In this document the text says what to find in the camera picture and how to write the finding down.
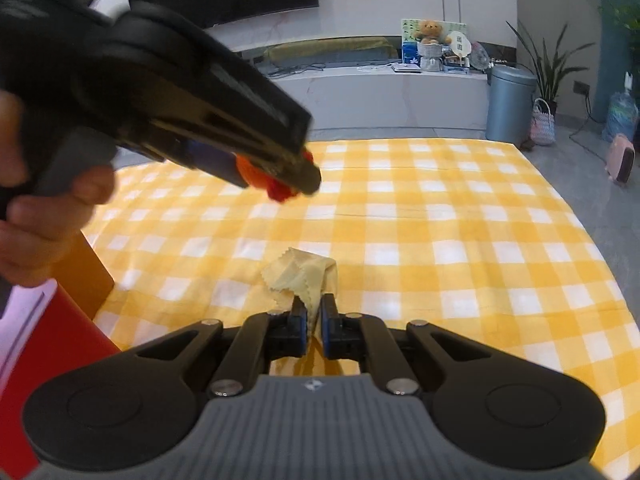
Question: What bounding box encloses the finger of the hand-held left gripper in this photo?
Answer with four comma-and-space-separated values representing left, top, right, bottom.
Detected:
162, 136, 251, 191
150, 117, 324, 197

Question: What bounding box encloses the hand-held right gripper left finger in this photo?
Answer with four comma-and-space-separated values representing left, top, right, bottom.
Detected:
120, 296, 310, 397

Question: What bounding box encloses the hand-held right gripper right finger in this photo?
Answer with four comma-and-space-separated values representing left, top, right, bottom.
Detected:
320, 293, 507, 397

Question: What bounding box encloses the orange crochet strawberry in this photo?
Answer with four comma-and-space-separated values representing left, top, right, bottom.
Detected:
235, 149, 319, 205

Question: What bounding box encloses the small yellow cloth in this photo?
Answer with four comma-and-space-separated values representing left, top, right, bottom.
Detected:
259, 247, 340, 337

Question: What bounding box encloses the red square box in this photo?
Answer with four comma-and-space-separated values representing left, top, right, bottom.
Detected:
0, 279, 124, 480

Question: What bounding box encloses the person's left hand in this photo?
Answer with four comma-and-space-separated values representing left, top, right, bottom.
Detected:
0, 91, 117, 287

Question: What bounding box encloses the white marble television stand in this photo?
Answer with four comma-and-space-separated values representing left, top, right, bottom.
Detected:
206, 35, 494, 134

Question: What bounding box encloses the yellow checked tablecloth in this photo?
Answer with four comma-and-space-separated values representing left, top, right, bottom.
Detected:
79, 137, 632, 480

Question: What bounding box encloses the large orange open box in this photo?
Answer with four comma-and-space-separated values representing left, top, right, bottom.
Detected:
49, 229, 116, 322

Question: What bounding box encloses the green white display board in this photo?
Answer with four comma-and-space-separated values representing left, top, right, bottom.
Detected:
400, 17, 469, 64

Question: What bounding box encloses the teddy bear bouquet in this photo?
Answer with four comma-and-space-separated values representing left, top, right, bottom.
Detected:
413, 18, 449, 72

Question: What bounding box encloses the white round hand fan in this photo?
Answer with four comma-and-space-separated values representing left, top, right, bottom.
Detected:
446, 29, 472, 57

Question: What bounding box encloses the grey blue trash can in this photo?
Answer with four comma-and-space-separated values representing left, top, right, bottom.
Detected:
484, 63, 537, 145

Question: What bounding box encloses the woven basket bag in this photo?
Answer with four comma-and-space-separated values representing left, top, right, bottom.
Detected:
528, 98, 557, 147

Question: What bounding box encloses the tall potted plant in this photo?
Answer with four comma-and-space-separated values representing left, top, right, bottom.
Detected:
505, 19, 589, 116

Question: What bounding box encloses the pink space heater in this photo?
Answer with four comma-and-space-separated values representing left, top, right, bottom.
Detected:
604, 133, 636, 189

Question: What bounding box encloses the large water bottle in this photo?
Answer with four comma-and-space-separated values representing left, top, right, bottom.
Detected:
602, 72, 640, 144

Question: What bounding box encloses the hanging vine plant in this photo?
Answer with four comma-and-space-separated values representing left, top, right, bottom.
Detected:
559, 0, 640, 61

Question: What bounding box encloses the black floor cable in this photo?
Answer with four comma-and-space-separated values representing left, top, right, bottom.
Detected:
568, 109, 609, 154

